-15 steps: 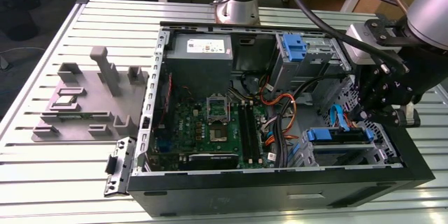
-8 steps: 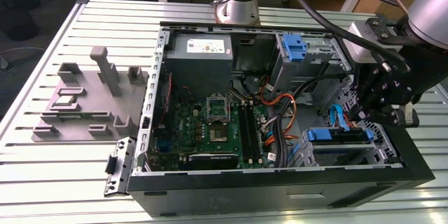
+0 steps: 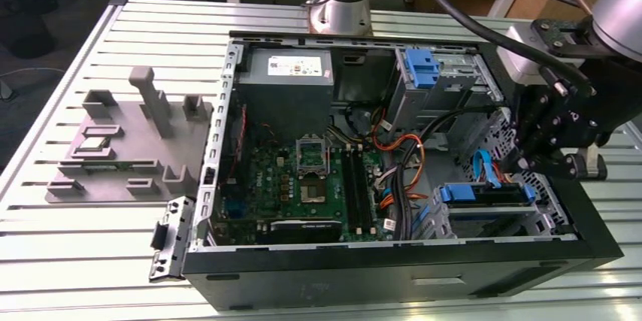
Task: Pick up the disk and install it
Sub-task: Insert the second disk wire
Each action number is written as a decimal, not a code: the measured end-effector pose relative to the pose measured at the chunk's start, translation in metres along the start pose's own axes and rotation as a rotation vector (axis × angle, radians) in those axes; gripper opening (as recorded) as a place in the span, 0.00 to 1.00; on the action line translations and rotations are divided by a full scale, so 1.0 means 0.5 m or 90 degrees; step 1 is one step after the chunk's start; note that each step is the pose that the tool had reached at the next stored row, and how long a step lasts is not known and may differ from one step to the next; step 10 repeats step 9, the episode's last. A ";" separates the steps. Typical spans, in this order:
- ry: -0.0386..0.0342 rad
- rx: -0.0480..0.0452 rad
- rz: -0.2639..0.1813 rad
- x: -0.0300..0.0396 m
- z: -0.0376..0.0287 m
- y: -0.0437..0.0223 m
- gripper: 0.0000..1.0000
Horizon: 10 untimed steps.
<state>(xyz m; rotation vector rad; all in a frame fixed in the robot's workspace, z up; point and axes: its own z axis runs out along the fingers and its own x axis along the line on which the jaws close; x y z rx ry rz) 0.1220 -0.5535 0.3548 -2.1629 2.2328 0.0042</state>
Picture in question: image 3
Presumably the power wire with black plug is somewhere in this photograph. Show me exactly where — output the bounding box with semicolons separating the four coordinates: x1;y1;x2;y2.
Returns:
493;162;525;193

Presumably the blue data wire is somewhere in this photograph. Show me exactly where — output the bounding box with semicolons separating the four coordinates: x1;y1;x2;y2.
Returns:
472;148;504;189

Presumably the hard disk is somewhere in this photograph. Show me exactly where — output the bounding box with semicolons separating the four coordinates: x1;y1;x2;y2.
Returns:
438;181;542;223

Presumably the metal disk bay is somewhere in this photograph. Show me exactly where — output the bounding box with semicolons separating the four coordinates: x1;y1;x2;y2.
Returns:
432;180;573;240

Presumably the blue plastic drive latch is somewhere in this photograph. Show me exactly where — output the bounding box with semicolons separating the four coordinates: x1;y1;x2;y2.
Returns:
405;47;442;89

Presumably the grey metal drive cage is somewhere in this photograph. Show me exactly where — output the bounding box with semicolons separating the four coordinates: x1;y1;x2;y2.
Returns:
390;47;505;132

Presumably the black RAM slot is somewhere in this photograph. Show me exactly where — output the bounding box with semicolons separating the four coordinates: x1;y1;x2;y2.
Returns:
342;143;366;235
356;143;381;235

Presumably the metal socket cover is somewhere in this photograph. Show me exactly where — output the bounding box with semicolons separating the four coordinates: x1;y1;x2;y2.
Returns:
294;135;332;177

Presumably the CPU socket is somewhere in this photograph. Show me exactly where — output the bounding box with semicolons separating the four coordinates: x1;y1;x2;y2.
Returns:
295;174;333;205

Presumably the grey power supply unit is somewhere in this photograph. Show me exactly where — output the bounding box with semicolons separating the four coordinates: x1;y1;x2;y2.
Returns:
235;48;337;138

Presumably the black graphics card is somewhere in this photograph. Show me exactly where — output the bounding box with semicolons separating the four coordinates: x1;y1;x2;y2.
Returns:
269;217;346;246

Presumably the black open PC case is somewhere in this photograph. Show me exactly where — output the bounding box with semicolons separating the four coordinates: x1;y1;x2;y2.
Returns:
181;29;627;313

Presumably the green motherboard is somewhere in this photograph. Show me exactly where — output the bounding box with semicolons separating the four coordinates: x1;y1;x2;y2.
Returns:
210;132;401;245

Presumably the grey parts rack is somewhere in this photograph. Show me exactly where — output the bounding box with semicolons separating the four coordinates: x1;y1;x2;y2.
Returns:
45;66;215;205

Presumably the silver CPU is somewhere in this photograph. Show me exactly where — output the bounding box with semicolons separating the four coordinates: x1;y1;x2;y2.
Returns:
79;135;111;151

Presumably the black office chair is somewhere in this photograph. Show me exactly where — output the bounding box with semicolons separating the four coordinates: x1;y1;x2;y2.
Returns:
0;0;61;59

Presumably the black wrist mount bracket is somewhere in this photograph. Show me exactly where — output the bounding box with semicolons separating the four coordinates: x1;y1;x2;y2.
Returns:
532;16;598;59

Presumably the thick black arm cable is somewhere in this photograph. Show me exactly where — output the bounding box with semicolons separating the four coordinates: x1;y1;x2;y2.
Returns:
424;0;598;98

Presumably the black curved cable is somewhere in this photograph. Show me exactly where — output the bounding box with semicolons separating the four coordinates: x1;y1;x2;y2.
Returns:
418;107;501;145

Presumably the orange wire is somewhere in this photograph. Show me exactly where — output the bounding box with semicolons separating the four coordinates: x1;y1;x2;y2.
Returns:
373;132;429;196

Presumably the black cable bundle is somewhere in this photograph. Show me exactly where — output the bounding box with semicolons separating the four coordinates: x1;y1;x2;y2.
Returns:
390;159;418;241

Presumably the thin red wire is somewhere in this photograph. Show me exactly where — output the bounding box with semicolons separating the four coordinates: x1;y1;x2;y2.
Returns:
229;104;250;183

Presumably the grey expansion slot bracket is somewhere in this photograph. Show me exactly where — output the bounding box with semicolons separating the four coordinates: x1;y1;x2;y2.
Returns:
147;195;198;284

